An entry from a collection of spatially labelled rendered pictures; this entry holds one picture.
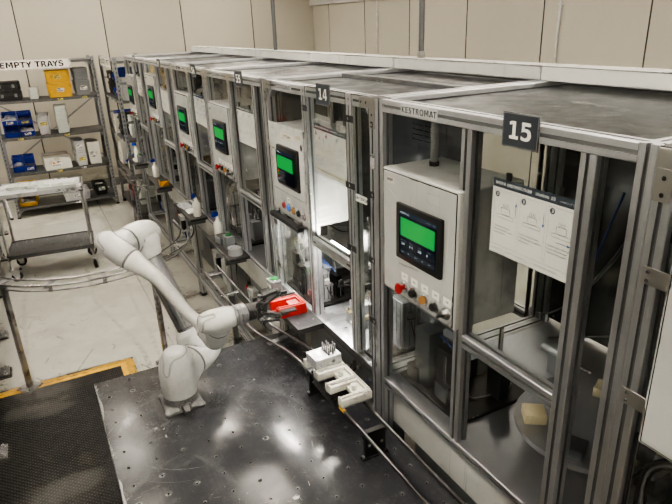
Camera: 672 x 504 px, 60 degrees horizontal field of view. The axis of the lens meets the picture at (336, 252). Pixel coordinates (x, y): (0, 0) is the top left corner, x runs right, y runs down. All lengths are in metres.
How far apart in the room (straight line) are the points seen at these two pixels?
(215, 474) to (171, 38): 8.23
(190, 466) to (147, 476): 0.16
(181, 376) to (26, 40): 7.55
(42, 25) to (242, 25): 2.95
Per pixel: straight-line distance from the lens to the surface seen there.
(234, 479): 2.40
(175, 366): 2.68
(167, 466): 2.52
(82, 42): 9.74
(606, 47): 5.98
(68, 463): 3.82
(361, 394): 2.42
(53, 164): 8.71
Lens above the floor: 2.28
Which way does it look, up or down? 21 degrees down
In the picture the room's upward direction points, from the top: 2 degrees counter-clockwise
